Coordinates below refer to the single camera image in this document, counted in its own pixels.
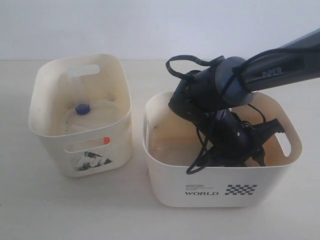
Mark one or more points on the blue-capped clear tube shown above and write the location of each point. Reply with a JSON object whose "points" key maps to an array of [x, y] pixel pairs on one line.
{"points": [[78, 93]]}

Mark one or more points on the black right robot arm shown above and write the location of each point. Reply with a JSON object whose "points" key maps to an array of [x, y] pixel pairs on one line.
{"points": [[209, 90]]}

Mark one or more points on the orange-capped clear tube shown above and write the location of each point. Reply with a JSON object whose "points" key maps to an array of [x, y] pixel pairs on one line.
{"points": [[78, 128]]}

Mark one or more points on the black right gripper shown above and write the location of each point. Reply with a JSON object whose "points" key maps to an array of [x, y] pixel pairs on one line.
{"points": [[234, 141]]}

